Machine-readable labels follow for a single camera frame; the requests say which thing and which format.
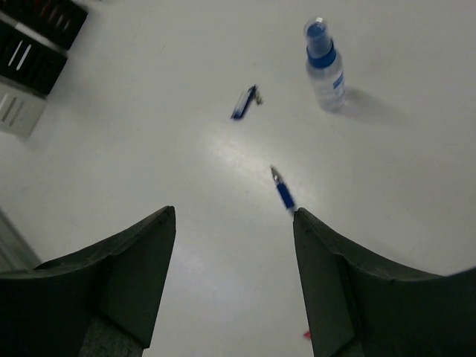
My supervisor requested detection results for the blue pen cap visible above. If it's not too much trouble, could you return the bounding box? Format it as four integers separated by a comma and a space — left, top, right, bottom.
231, 85, 263, 120

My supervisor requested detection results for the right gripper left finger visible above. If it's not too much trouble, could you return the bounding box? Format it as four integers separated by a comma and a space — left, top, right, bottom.
1, 206, 176, 356

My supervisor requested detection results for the black mesh container front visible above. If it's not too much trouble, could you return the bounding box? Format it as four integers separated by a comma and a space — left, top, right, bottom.
1, 20, 67, 97

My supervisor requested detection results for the black mesh container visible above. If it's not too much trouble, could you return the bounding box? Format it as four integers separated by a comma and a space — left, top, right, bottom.
1, 20, 67, 97
1, 0, 88, 50

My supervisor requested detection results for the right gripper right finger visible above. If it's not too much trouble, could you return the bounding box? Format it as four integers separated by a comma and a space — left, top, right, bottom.
293, 208, 475, 356

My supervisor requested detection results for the black mesh container rear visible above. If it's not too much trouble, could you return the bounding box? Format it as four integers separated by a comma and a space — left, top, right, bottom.
1, 0, 88, 50

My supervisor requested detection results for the white mesh container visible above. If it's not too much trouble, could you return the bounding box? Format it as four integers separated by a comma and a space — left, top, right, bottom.
0, 83, 47, 139

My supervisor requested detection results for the clear spray bottle blue cap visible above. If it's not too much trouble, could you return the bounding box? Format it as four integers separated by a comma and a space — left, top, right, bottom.
303, 17, 345, 112

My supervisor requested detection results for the blue pen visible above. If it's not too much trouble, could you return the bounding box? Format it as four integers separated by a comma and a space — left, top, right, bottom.
270, 165, 297, 214

